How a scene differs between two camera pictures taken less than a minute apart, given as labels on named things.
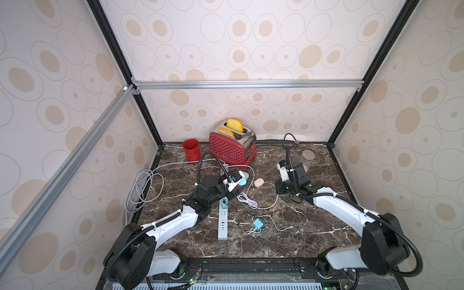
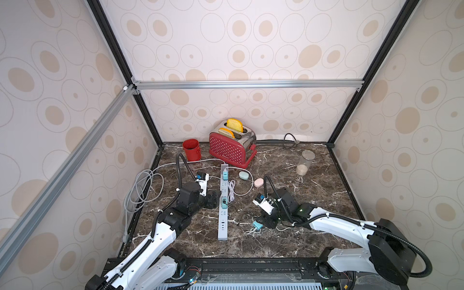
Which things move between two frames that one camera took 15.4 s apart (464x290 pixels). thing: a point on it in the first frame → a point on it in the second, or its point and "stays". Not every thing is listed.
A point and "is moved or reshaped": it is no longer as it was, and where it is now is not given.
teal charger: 258,223 stays
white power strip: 223,220 stays
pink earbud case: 258,182 stays
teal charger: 224,203 stays
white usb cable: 246,199 is moved or reshaped
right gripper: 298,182 → 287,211
